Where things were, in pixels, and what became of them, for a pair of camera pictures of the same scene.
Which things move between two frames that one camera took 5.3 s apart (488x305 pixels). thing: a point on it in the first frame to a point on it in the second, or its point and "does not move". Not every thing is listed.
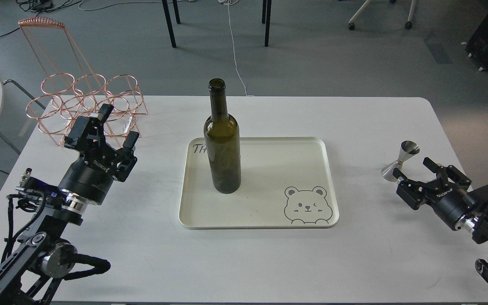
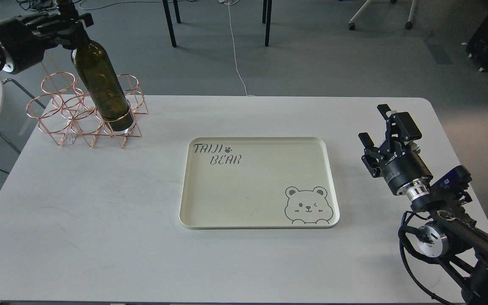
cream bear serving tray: [288, 181] does not move
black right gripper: [450, 204] to [400, 162]
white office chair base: [408, 24] does not move
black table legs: [165, 6] does not move
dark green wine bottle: [222, 144] to [106, 86]
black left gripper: [91, 176] to [23, 38]
